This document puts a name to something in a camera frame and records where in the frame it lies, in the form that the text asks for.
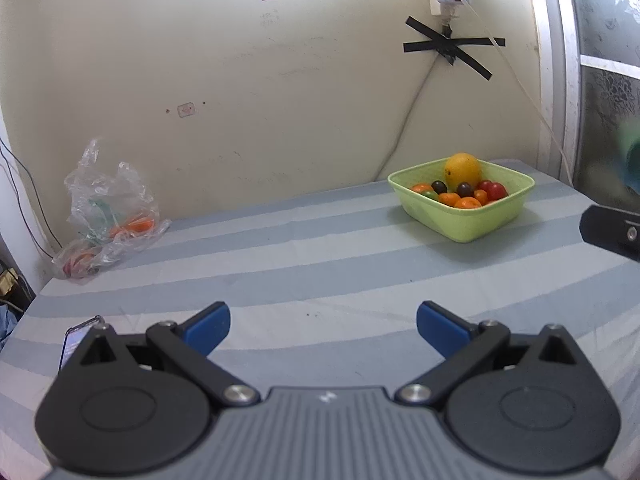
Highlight frosted patterned window glass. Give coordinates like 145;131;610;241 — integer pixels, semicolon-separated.
564;0;640;211

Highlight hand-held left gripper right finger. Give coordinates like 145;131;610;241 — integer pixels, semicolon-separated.
395;301;596;407

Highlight smartphone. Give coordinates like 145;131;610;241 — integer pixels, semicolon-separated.
58;314;104;374

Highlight black tape strip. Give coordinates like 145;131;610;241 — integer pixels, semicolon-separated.
405;16;494;81
403;37;506;54

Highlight white window frame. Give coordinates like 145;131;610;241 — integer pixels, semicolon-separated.
524;0;584;187

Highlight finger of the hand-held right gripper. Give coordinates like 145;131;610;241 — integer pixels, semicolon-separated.
580;205;640;263

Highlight light green plastic basket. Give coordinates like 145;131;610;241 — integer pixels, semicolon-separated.
388;158;536;244

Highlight orange fruit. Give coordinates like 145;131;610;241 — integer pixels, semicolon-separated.
110;216;154;239

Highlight thin beige cable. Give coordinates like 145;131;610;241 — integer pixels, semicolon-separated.
439;0;577;187

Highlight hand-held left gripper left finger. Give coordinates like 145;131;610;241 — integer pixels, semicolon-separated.
60;301;262;407

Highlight yellow lemon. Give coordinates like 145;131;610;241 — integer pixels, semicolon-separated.
444;153;483;192

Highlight thin dark cables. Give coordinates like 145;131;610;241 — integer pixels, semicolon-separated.
0;136;64;263

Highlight clear plastic bag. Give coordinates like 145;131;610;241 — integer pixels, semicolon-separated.
52;137;172;281

